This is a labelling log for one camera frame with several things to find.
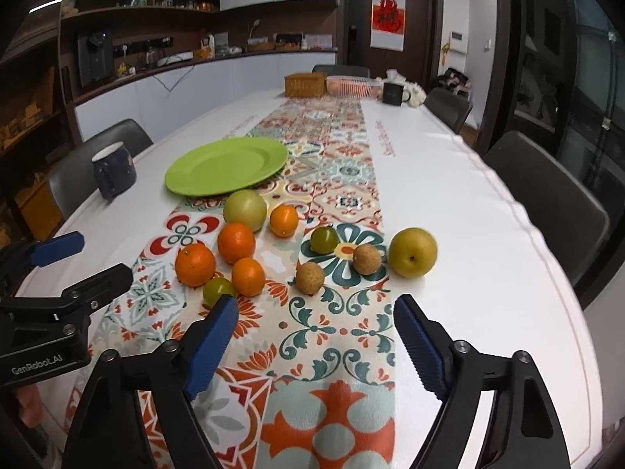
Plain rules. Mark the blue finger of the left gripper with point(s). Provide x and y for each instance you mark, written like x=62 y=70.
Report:
x=84 y=297
x=25 y=256

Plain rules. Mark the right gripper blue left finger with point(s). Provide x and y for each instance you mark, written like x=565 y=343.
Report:
x=107 y=430

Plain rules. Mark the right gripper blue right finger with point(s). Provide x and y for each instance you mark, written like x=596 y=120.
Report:
x=523 y=429

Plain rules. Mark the green tomato front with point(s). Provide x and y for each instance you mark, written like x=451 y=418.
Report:
x=214 y=289

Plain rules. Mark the green tomato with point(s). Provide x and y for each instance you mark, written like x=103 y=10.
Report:
x=324 y=240
x=214 y=289

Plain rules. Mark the orange mandarin front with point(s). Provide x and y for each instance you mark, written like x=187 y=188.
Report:
x=248 y=277

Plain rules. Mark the orange mandarin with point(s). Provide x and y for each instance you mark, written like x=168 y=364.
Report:
x=248 y=277
x=195 y=264

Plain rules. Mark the large orange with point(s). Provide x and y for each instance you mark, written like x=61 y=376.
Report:
x=234 y=242

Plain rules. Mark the brown kiwi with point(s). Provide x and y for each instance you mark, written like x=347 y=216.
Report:
x=309 y=278
x=366 y=259

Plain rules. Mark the large green apple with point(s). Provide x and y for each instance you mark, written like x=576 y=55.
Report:
x=246 y=207

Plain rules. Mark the small orange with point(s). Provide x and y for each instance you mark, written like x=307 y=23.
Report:
x=284 y=221

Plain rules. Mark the yellow pear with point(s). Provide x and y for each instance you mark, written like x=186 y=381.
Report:
x=412 y=252

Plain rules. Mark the white kitchen counter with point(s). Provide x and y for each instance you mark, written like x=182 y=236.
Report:
x=168 y=100

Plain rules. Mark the grey chair left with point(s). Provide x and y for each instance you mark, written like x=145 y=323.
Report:
x=72 y=180

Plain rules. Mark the patterned table runner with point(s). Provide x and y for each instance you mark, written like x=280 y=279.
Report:
x=308 y=380

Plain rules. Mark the dark blue mug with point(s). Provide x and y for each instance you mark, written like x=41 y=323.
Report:
x=114 y=170

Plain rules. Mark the green plate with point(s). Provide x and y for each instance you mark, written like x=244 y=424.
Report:
x=225 y=166

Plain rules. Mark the black coffee machine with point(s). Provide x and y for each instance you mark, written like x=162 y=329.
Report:
x=95 y=58

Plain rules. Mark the grey chair right near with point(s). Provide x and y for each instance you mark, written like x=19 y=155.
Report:
x=572 y=221

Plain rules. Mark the wicker basket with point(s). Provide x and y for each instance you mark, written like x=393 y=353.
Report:
x=305 y=85

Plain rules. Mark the pink plastic tray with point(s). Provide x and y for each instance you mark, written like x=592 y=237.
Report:
x=353 y=86

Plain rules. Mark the grey chair at head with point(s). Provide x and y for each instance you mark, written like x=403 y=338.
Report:
x=342 y=70

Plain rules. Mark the black mug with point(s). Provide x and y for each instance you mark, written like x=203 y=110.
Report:
x=395 y=94

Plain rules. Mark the white plush toy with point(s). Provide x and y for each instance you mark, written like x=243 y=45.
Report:
x=418 y=93

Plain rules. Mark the grey chair right far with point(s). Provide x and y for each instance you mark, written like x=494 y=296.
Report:
x=449 y=108

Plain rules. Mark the dark wooden door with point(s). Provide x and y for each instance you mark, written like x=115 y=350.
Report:
x=419 y=61

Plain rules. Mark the red door poster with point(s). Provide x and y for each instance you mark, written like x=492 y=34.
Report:
x=388 y=25

